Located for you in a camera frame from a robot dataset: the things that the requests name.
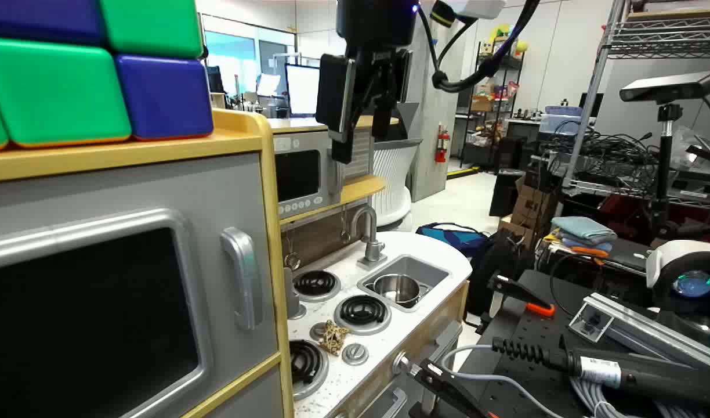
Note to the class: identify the light blue cloth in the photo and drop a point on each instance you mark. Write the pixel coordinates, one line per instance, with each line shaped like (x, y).
(583, 229)

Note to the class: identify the grey round stove knob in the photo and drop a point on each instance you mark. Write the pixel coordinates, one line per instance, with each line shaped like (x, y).
(357, 354)

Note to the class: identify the grey front panel knob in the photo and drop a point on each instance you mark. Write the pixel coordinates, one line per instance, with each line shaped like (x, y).
(403, 360)

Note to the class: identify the black camera stand pole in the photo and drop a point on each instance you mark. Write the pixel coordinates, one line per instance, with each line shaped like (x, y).
(665, 163)

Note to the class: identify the blue bag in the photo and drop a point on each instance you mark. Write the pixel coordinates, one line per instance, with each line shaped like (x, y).
(452, 235)

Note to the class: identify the wooden toy kitchen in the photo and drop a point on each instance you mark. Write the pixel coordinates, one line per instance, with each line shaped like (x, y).
(178, 187)

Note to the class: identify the grey toy faucet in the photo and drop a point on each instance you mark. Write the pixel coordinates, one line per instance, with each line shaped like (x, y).
(368, 235)

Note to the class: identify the silver metal pot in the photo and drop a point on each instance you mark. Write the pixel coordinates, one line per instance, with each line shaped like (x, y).
(398, 288)

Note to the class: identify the silver aluminium extrusion rail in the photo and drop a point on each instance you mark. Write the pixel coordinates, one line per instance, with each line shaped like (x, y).
(641, 328)

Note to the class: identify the grey toy sink basin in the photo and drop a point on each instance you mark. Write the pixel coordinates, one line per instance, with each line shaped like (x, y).
(426, 271)

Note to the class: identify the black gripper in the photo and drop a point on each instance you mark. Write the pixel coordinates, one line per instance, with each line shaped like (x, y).
(374, 21)

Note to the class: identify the white round pedestal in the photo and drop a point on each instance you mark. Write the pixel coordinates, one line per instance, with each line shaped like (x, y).
(394, 182)

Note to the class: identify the grey toy microwave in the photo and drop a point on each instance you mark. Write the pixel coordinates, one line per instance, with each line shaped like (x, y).
(299, 175)

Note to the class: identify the red fire extinguisher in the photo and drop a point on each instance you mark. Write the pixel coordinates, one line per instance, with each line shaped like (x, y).
(442, 144)

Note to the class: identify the black stereo camera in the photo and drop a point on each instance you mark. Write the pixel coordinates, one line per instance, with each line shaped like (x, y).
(669, 85)

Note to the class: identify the computer monitor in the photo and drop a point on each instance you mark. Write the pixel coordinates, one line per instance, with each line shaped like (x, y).
(302, 88)

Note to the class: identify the brown cardboard box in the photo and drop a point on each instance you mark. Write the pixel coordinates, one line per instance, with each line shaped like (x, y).
(534, 206)

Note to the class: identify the black coil stove burner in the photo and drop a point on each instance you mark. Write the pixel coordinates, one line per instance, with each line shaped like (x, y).
(304, 364)
(317, 283)
(360, 315)

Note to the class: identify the blue plastic crate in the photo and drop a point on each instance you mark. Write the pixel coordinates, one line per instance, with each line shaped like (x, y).
(562, 122)

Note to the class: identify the small tan plush toy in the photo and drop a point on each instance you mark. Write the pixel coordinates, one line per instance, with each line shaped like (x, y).
(330, 337)

